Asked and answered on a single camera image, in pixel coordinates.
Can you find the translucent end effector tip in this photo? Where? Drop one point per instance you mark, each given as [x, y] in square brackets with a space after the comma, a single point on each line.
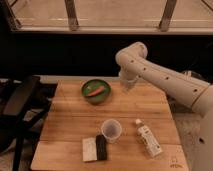
[128, 84]

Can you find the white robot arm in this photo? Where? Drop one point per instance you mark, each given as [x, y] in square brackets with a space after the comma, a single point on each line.
[191, 92]

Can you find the orange carrot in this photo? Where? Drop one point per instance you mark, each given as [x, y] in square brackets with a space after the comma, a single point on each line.
[96, 92]

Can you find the green round plate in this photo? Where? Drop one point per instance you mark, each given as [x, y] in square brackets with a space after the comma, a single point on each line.
[92, 85]

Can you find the clear plastic cup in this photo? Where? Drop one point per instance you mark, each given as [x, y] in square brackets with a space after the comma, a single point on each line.
[111, 129]

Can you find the metal bowl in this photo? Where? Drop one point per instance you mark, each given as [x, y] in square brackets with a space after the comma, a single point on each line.
[193, 74]

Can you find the black sponge block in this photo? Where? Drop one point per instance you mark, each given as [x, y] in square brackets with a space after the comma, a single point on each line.
[101, 147]

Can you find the white lying bottle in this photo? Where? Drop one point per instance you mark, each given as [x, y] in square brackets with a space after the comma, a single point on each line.
[152, 145]

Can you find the white sponge block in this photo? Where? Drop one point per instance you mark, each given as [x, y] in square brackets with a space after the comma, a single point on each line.
[89, 149]

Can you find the black office chair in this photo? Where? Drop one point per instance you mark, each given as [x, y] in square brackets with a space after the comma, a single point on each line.
[22, 105]

